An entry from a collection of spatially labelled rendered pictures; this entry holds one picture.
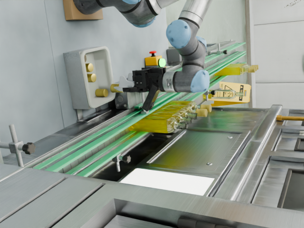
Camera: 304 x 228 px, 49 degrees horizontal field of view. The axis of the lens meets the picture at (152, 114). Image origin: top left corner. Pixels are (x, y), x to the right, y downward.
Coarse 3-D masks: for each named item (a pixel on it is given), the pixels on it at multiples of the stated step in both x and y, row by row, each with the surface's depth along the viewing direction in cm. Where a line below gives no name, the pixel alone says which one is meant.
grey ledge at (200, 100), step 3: (216, 84) 246; (213, 87) 240; (216, 87) 247; (219, 87) 254; (201, 96) 220; (195, 99) 211; (198, 99) 215; (201, 99) 220; (204, 99) 225; (195, 102) 211; (198, 102) 215; (201, 102) 219
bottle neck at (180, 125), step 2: (176, 122) 134; (178, 122) 133; (180, 122) 133; (182, 122) 133; (184, 122) 132; (186, 122) 132; (176, 124) 133; (178, 124) 133; (180, 124) 132; (182, 124) 132; (184, 124) 131; (186, 124) 133; (176, 126) 133; (178, 126) 133; (180, 126) 132; (182, 126) 132; (184, 126) 131; (186, 126) 133; (176, 128) 134; (178, 128) 133; (180, 128) 133; (182, 128) 132; (184, 128) 132; (186, 128) 132
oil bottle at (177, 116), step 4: (152, 112) 145; (156, 112) 145; (160, 112) 144; (164, 112) 143; (168, 112) 143; (172, 112) 142; (176, 112) 141; (164, 116) 140; (168, 116) 139; (172, 116) 138; (176, 116) 138; (180, 116) 139; (176, 120) 138
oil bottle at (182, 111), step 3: (159, 108) 151; (162, 108) 150; (165, 108) 149; (168, 108) 149; (171, 108) 148; (174, 108) 148; (177, 108) 147; (180, 108) 147; (162, 111) 146; (165, 111) 146; (168, 111) 145; (171, 111) 144; (174, 111) 144; (177, 111) 143; (180, 111) 143; (183, 111) 143; (186, 111) 145; (183, 114) 142
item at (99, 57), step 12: (96, 48) 128; (84, 60) 123; (96, 60) 138; (108, 60) 136; (84, 72) 123; (96, 72) 140; (108, 72) 138; (96, 84) 140; (108, 84) 140; (96, 96) 141; (108, 96) 140
